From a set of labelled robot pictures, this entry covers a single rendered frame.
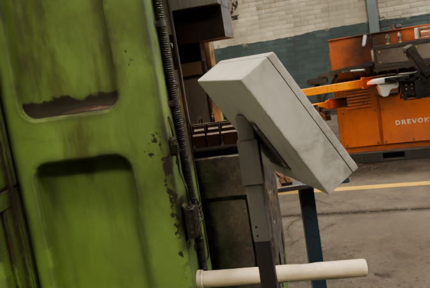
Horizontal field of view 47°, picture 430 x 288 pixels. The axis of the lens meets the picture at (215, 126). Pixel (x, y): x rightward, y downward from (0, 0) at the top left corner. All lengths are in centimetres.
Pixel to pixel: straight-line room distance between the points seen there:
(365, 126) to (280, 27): 446
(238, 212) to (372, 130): 365
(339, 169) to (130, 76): 58
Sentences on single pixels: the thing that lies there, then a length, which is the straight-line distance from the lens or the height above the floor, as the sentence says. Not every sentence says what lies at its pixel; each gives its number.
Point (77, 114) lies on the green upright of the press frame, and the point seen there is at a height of 112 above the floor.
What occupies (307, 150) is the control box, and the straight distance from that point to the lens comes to 94.
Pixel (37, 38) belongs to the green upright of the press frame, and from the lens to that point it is 143.
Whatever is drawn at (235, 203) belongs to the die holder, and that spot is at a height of 75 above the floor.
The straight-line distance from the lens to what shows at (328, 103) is 228.
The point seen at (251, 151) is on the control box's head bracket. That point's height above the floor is 100.
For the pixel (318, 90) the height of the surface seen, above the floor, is 106.
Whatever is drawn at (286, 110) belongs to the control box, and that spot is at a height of 109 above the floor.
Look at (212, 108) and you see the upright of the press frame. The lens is 191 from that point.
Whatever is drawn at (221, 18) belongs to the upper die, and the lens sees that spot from 153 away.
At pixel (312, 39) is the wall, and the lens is 917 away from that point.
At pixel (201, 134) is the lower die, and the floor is 98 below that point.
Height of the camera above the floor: 120
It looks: 7 degrees down
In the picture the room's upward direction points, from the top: 9 degrees counter-clockwise
